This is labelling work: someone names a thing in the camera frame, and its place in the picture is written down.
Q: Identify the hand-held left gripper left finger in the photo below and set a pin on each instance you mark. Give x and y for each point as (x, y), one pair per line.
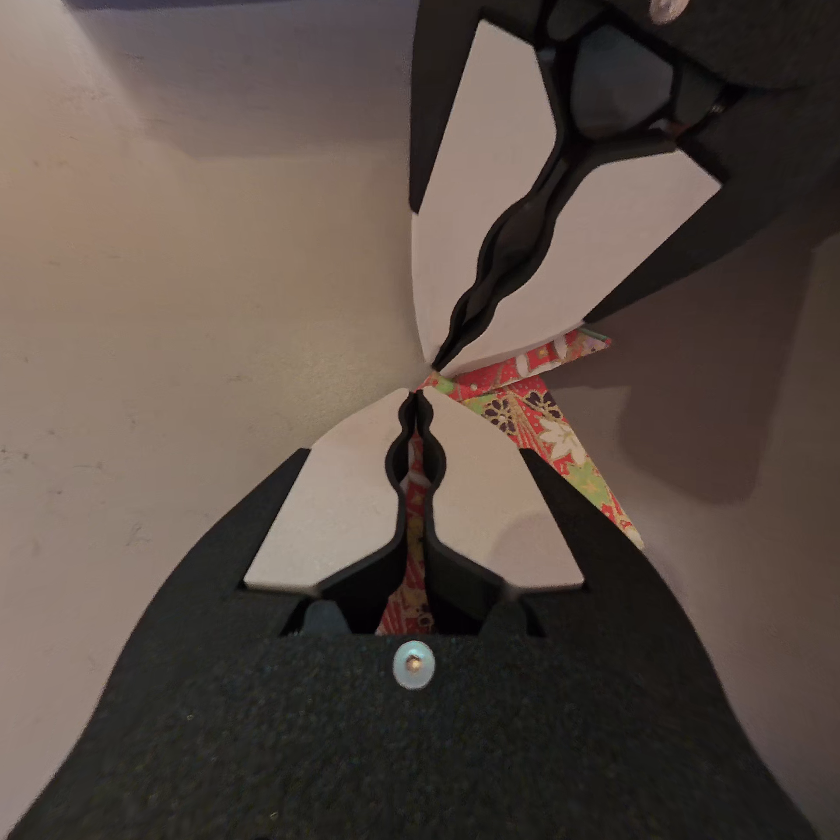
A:
(328, 512)

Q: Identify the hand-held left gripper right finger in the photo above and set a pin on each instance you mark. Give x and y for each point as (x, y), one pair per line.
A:
(499, 518)

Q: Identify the red floral green-backed origami paper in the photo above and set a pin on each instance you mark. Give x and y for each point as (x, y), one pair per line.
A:
(551, 420)

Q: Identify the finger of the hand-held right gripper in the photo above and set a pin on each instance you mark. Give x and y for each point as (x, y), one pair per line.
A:
(485, 164)
(610, 243)

